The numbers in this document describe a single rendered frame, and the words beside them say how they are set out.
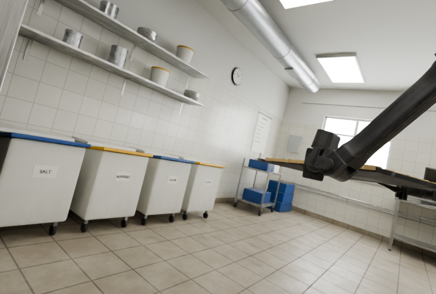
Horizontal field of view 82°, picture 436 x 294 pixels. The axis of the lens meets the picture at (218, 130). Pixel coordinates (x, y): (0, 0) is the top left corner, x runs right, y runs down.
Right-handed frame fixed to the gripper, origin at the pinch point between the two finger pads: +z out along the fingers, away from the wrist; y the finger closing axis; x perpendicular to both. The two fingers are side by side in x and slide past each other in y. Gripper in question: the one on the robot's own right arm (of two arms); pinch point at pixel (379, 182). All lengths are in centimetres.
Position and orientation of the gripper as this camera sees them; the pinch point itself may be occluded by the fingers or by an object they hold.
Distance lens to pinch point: 128.3
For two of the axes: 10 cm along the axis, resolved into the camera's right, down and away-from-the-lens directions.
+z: -9.1, -1.6, 3.8
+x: -3.5, -2.0, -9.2
